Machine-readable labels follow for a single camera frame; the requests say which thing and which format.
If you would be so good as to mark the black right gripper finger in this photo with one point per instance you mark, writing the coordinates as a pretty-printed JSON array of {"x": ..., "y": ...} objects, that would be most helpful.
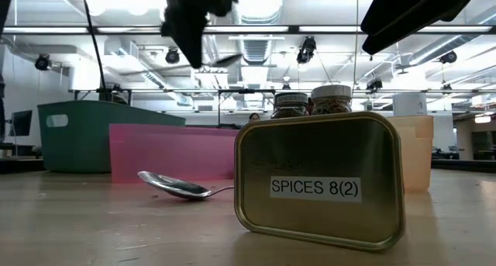
[
  {"x": 418, "y": 4},
  {"x": 407, "y": 30}
]

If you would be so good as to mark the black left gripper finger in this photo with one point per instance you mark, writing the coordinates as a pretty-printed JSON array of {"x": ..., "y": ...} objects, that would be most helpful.
[
  {"x": 195, "y": 45},
  {"x": 178, "y": 37}
]

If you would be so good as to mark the white lid spice jar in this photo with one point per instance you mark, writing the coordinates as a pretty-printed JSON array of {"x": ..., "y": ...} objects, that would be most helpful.
[{"x": 331, "y": 99}]

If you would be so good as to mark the pink plastic bin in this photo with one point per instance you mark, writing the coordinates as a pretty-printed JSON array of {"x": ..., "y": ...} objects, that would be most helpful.
[{"x": 170, "y": 153}]

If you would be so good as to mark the green lid spice jar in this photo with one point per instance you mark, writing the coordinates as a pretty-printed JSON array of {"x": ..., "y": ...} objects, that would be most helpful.
[{"x": 290, "y": 103}]

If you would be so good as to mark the orange translucent plastic bin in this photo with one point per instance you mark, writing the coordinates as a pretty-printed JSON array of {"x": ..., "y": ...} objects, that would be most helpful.
[{"x": 418, "y": 153}]

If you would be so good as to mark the small silver spoon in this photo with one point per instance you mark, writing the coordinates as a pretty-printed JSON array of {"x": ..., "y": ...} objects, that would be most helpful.
[{"x": 174, "y": 186}]

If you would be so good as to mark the gold red spice tin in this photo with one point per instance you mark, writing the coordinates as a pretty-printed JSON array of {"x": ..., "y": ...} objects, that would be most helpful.
[{"x": 317, "y": 153}]

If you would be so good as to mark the black ceiling spotlight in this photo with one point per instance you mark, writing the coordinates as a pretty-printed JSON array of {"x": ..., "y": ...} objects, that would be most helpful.
[
  {"x": 374, "y": 83},
  {"x": 448, "y": 57},
  {"x": 172, "y": 56},
  {"x": 42, "y": 62},
  {"x": 306, "y": 50}
]

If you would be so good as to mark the white room pillar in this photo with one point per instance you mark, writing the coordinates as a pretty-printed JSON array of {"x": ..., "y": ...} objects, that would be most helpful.
[{"x": 409, "y": 105}]

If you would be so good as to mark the person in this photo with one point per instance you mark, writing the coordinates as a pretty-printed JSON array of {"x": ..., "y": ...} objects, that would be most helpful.
[{"x": 254, "y": 117}]

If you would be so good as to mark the teal plastic bin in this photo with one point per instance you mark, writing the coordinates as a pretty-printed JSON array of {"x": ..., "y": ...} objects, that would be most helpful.
[{"x": 85, "y": 142}]

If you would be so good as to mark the black computer monitor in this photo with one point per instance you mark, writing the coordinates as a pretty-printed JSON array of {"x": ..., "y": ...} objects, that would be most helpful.
[{"x": 22, "y": 122}]

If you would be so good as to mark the black distant frame stand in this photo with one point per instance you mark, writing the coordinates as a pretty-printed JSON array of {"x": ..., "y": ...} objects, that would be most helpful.
[{"x": 219, "y": 107}]

